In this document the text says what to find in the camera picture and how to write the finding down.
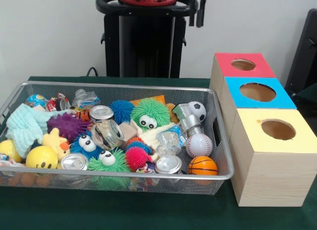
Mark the blue fuzzy eyed ball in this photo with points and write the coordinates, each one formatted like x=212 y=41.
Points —
x=76 y=148

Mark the purple spiky ball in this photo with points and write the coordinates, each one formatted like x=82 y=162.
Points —
x=67 y=126

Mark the silver plastic toy truck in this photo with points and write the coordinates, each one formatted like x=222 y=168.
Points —
x=190 y=121

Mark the dark green tablecloth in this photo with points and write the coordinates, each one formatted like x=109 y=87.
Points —
x=148 y=215
x=309 y=93

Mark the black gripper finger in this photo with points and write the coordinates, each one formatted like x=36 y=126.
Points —
x=192 y=15
x=200 y=12

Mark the shallow metal mesh bin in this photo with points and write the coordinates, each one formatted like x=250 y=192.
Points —
x=74 y=184

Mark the orange toy basketball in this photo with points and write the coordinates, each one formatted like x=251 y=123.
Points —
x=203 y=165

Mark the small green fuzzy eyed ball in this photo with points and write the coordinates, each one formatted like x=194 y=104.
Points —
x=119 y=163

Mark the large green fuzzy eyed ball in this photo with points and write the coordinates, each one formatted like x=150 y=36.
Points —
x=148 y=108

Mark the white toy baseball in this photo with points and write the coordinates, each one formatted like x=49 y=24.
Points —
x=199 y=145

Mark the yellow smiley ball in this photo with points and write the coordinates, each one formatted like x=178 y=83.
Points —
x=42 y=156

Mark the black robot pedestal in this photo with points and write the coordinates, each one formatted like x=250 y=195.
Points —
x=148 y=41

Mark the wooden box with three holes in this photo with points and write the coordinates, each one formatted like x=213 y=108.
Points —
x=267 y=180

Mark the light blue cloth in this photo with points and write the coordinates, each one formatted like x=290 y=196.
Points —
x=22 y=126

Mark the black and white soccer ball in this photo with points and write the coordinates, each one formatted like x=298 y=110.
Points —
x=198 y=111

